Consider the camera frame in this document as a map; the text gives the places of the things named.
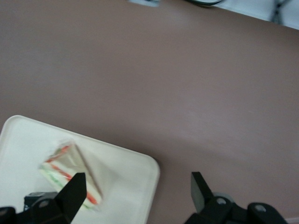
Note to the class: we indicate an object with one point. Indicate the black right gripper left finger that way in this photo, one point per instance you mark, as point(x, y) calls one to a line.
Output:
point(70, 198)

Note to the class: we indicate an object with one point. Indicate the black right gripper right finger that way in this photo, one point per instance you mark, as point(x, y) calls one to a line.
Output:
point(203, 198)

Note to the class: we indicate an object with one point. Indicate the triangular sandwich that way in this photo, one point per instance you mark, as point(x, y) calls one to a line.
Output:
point(67, 163)

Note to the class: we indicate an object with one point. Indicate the beige plastic tray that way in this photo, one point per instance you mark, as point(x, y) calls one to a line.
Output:
point(121, 168)

